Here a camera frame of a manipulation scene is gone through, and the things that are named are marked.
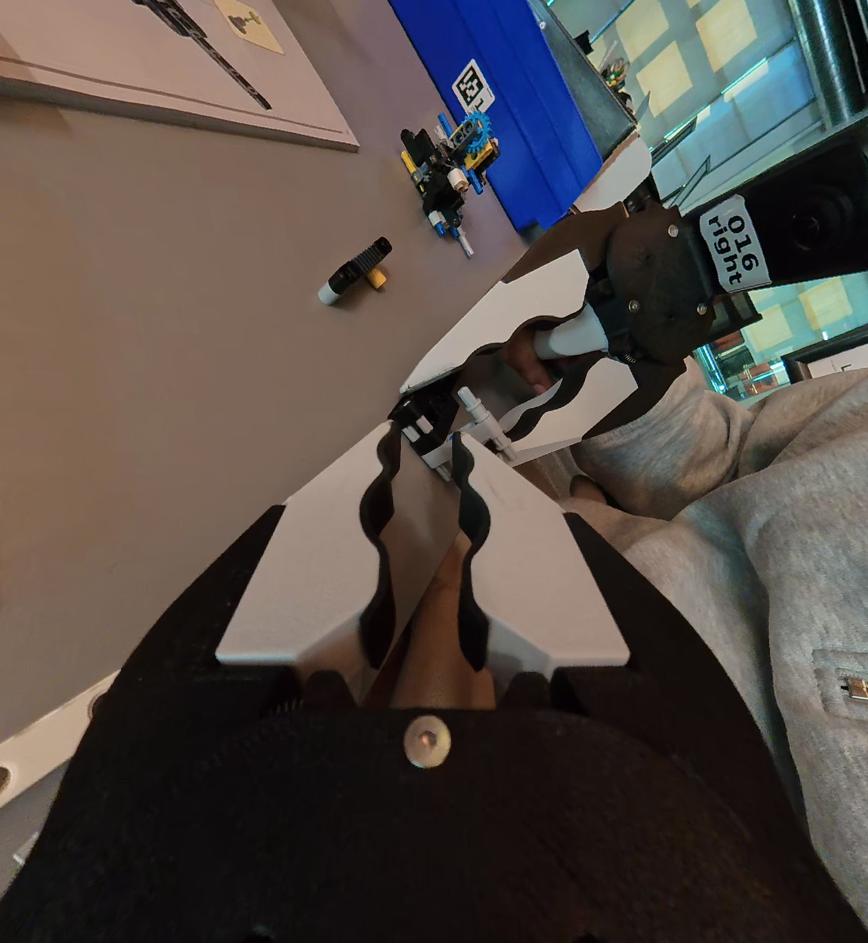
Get person's right forearm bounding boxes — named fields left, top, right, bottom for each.
left=571, top=357, right=768, bottom=518

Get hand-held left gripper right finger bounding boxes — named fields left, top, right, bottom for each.
left=451, top=432, right=632, bottom=680

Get black ribbed column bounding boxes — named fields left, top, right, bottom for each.
left=786, top=0, right=868, bottom=131

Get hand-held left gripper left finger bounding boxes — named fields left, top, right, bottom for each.
left=215, top=420, right=403, bottom=670

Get blue plastic bin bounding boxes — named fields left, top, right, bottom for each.
left=388, top=0, right=606, bottom=231

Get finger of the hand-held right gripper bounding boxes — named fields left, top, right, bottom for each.
left=399, top=248, right=591, bottom=396
left=502, top=358, right=689, bottom=463

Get person's grey hoodie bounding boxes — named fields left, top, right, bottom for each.
left=611, top=364, right=868, bottom=943

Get person's beige trousers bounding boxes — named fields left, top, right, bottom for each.
left=390, top=544, right=498, bottom=712

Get lego sub-assembly with blue parts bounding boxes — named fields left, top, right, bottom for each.
left=400, top=111, right=503, bottom=260

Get black and grey lego assembly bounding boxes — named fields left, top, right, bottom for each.
left=388, top=382, right=517, bottom=481

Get lego instruction booklet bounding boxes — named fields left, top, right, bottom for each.
left=0, top=0, right=363, bottom=153

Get person's right hand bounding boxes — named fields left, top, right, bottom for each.
left=502, top=324, right=562, bottom=393

